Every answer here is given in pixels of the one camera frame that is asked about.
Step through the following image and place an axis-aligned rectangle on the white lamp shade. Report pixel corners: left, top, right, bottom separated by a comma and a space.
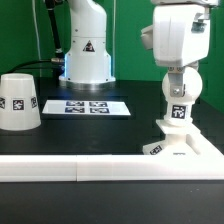
0, 73, 41, 131

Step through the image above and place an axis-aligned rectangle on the white L-shaped boundary frame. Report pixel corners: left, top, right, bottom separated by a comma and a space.
0, 132, 224, 182

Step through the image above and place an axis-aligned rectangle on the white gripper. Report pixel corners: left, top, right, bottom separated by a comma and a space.
153, 4, 210, 97

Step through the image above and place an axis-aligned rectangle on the black cable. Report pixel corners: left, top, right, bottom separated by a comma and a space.
6, 0, 68, 75

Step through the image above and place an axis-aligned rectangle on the white marker sheet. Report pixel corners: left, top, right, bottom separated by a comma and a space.
42, 100, 130, 116

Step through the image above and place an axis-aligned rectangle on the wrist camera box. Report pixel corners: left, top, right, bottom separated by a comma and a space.
141, 25, 153, 50

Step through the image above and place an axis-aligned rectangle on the white lamp base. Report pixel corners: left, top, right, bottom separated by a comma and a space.
143, 120, 200, 156

